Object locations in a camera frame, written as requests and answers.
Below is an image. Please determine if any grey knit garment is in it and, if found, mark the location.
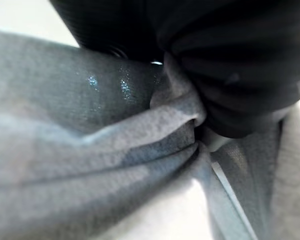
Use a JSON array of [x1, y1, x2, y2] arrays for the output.
[[0, 27, 300, 240]]

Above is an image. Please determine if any left robot hand black cloth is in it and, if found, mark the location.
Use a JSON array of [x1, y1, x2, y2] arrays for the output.
[[49, 0, 300, 153]]

